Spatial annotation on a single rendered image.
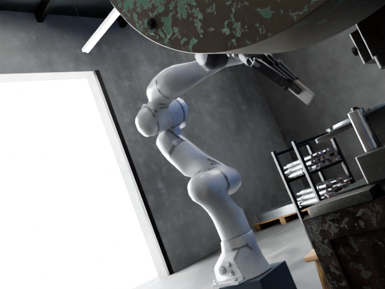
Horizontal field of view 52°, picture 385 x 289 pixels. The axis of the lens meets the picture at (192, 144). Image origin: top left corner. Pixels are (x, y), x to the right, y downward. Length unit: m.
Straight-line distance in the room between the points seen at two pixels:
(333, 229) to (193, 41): 0.47
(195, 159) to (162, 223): 4.64
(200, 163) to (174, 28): 0.74
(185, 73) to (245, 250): 0.63
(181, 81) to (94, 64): 5.23
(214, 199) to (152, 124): 0.35
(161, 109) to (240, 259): 0.59
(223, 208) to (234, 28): 0.79
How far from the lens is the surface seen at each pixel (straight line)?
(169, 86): 1.33
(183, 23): 0.76
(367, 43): 0.99
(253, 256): 1.38
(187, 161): 1.41
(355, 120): 0.88
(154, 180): 6.14
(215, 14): 0.71
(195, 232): 6.38
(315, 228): 0.89
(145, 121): 1.40
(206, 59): 1.15
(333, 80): 8.36
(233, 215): 1.36
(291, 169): 3.55
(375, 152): 0.84
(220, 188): 1.33
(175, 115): 1.46
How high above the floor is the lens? 0.73
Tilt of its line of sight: 9 degrees up
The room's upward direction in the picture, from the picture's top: 22 degrees counter-clockwise
